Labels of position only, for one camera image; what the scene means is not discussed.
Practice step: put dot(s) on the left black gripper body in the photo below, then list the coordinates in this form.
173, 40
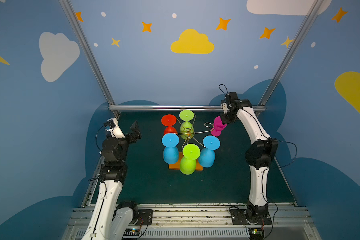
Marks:
132, 135

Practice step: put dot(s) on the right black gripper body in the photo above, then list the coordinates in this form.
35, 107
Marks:
225, 118

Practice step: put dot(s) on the pink wine glass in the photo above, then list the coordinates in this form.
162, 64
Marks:
218, 127

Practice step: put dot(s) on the blue wine glass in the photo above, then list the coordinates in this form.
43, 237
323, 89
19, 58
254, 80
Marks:
207, 157
171, 152

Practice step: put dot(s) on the green wine glass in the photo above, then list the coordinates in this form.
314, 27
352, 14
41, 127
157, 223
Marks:
191, 153
186, 129

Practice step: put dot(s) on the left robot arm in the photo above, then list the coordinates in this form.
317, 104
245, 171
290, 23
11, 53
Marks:
109, 220

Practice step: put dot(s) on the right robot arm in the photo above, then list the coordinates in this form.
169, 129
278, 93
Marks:
233, 103

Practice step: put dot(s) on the red wine glass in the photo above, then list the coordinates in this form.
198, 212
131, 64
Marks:
169, 121

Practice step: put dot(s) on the orange wooden rack base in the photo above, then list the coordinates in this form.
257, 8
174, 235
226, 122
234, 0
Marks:
199, 166

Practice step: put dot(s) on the left circuit board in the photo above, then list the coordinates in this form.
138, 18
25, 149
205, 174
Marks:
131, 234

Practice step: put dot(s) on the circuit board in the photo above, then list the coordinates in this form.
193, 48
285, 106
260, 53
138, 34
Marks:
131, 234
256, 234

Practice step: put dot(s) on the right circuit board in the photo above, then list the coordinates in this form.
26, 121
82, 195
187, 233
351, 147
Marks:
256, 234

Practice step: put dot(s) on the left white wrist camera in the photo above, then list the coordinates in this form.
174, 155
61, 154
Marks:
112, 126

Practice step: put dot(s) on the aluminium frame back bar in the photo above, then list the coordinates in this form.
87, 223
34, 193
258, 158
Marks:
163, 108

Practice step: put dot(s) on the gold wire glass rack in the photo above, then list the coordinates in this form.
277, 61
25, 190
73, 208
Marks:
206, 125

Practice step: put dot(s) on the right floor edge rail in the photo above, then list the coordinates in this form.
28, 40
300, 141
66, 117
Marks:
285, 180

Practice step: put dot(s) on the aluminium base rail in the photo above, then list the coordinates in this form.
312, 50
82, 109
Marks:
207, 221

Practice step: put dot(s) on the aluminium frame right post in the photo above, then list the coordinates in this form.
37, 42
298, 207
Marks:
292, 50

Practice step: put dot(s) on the aluminium frame post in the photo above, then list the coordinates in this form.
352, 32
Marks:
292, 50
76, 26

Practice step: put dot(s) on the aluminium frame left post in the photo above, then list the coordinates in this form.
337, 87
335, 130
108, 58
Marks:
76, 26

